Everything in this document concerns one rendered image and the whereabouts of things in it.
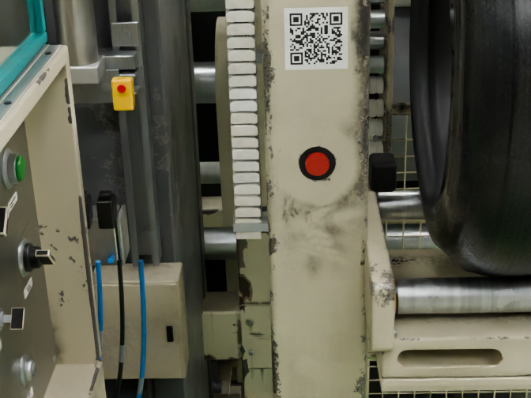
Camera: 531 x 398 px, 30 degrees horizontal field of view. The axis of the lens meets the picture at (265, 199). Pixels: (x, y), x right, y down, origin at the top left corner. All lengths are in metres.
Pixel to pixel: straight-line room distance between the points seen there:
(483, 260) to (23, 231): 0.53
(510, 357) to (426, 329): 0.11
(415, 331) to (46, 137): 0.52
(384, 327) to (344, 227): 0.15
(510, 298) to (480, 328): 0.06
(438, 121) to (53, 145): 0.69
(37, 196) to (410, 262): 0.69
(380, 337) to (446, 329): 0.09
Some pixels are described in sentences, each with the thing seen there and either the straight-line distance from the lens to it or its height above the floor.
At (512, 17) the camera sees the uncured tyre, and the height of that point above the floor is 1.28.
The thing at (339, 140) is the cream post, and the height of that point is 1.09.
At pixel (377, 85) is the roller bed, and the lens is 1.64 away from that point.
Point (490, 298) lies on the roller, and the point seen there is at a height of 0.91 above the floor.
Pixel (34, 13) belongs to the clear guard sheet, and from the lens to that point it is 1.02.
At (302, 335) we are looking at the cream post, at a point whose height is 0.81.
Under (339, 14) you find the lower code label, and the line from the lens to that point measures 1.19.
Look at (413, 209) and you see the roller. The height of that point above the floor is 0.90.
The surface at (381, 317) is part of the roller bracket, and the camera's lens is 1.21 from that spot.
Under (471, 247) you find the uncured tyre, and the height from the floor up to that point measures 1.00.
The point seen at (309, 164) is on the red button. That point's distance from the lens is 1.24.
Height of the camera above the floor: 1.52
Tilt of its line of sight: 24 degrees down
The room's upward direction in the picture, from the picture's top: 2 degrees counter-clockwise
